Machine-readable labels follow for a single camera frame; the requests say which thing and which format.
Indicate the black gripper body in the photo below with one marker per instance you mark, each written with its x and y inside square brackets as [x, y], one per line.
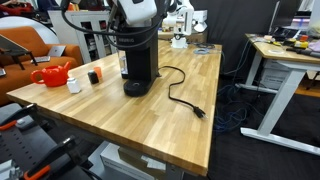
[116, 20]

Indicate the black Keurig coffee machine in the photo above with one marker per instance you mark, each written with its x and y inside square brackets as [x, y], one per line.
[141, 60]

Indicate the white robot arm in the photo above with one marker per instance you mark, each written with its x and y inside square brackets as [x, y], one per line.
[140, 11]

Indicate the grey cabinet with glass doors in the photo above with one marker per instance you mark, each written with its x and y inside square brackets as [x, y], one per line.
[63, 26]

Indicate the small orange cup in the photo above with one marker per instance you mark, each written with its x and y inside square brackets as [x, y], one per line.
[98, 72]

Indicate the small black orange object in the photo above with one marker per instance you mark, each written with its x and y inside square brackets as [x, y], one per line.
[93, 77]

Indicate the silver laptop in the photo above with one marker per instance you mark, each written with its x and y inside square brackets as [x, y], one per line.
[55, 51]

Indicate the red plastic watering can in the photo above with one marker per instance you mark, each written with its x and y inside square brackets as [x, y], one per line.
[50, 76]

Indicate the orange sofa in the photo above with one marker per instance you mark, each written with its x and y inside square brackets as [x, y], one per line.
[30, 38]

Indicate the black laptop stand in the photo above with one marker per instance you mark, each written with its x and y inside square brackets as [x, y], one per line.
[10, 46]

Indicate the white box under table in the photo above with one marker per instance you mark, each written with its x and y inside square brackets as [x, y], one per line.
[120, 163]

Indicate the black perforated plate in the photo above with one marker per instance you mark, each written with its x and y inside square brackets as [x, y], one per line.
[20, 146]

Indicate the white tape roll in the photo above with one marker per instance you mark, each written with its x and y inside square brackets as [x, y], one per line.
[276, 51]

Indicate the white storage box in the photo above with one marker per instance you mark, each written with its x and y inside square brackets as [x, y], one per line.
[271, 75]

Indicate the black monitor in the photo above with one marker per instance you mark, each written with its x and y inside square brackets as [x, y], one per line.
[286, 13]

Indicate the wooden desk with white legs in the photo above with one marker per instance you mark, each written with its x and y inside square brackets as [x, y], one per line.
[283, 56]

